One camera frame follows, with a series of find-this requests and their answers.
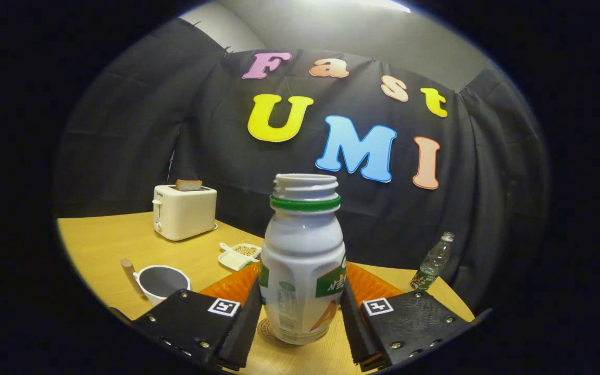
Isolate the round wooden coaster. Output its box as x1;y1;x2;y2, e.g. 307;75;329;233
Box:
257;318;301;348

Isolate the white juice bottle green ring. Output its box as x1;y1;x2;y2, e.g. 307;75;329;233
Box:
259;173;347;345

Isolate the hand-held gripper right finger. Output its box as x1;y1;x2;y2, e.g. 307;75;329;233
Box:
341;260;475;372

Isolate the white cup wooden handle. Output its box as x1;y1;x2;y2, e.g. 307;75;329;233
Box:
120;259;192;307

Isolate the clear plastic water bottle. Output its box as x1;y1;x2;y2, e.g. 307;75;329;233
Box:
409;232;455;291

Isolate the cream toaster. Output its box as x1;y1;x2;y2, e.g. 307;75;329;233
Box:
152;184;218;242

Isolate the white divided bean dish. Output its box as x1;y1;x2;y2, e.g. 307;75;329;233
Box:
218;242;263;272

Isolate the wooden table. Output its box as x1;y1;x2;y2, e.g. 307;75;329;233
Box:
56;211;475;375

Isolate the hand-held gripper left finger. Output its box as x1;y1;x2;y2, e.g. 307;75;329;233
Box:
129;260;265;372

